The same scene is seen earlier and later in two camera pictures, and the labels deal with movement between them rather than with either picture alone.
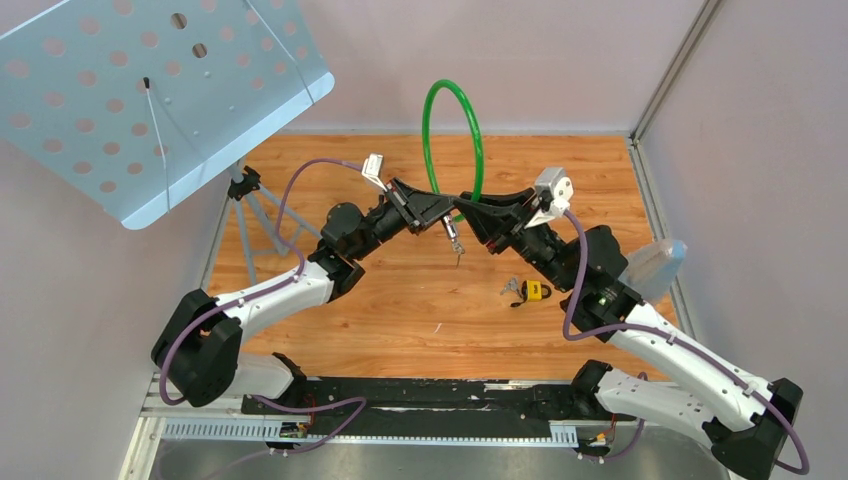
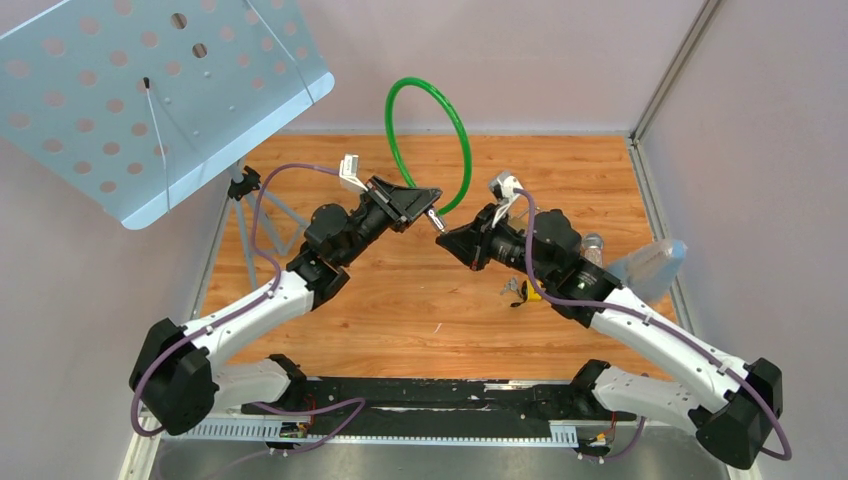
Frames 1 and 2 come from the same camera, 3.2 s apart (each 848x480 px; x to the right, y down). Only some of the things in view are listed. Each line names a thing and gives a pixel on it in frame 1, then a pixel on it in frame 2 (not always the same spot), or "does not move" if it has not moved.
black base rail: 415,402 does not move
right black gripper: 497,216 -> 471,242
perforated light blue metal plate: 126,101 does not move
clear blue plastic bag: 651,270 does not move
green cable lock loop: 428,102 -> 463,132
